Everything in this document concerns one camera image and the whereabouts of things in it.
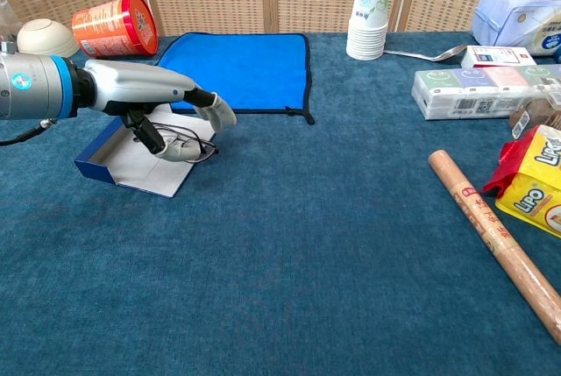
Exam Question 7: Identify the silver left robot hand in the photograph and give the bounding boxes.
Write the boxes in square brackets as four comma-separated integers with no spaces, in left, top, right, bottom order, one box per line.
[76,59,238,164]

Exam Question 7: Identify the black wire eyeglasses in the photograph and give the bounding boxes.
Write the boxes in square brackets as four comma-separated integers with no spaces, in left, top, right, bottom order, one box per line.
[146,121,220,165]

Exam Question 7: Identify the blue cardboard glasses case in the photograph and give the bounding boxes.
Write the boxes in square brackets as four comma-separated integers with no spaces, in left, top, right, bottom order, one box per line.
[73,103,218,199]

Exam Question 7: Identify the orange canister with red lid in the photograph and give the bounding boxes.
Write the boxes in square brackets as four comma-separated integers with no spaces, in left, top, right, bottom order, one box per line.
[71,0,160,60]

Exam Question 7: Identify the cream bowl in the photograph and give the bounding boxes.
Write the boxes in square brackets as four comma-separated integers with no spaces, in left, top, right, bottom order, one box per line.
[16,18,81,60]

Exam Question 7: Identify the blue cloth with black trim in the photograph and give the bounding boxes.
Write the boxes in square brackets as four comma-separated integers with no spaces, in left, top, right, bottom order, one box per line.
[155,32,316,125]

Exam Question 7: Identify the stack of white paper cups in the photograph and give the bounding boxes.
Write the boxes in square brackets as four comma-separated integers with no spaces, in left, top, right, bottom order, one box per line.
[345,0,391,60]

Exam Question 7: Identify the metal spoon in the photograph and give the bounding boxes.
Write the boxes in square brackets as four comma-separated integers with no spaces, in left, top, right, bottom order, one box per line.
[383,43,469,62]

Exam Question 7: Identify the pastel tissue multipack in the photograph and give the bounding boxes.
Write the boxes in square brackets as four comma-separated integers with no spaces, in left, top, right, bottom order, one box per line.
[411,64,561,122]

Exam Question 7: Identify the small white and red box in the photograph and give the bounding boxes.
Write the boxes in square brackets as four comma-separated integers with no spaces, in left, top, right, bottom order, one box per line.
[459,45,537,69]

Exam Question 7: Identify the large white-blue tissue pack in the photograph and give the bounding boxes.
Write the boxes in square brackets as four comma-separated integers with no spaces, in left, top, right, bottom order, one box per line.
[470,0,561,58]

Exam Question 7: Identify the brown clear-wrapped box pack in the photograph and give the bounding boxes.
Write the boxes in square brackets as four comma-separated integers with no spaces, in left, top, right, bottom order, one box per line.
[508,86,561,140]

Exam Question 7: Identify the yellow Lipo snack bag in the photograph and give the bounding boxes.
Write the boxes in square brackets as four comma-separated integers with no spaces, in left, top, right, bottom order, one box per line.
[482,124,561,239]

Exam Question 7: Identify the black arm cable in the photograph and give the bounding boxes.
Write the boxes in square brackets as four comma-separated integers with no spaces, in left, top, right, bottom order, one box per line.
[0,117,59,148]

